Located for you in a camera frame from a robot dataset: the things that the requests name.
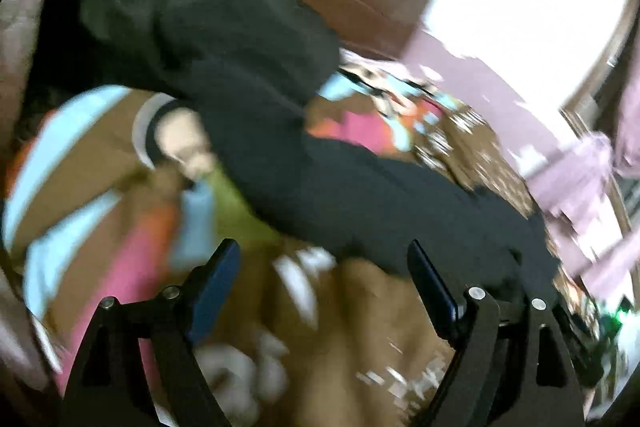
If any printed cartoon bed sheet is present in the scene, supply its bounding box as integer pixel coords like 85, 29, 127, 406
0, 62, 601, 427

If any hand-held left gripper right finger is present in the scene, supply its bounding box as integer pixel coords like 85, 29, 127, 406
406, 239, 586, 427

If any purple satin curtain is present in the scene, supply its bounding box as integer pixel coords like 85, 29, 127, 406
525, 77, 640, 298

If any dark padded jacket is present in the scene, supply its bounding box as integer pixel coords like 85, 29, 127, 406
80, 0, 561, 303

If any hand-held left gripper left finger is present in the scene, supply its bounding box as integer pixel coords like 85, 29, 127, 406
60, 238, 242, 427

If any wooden framed window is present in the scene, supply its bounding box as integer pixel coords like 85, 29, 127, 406
560, 0, 640, 128

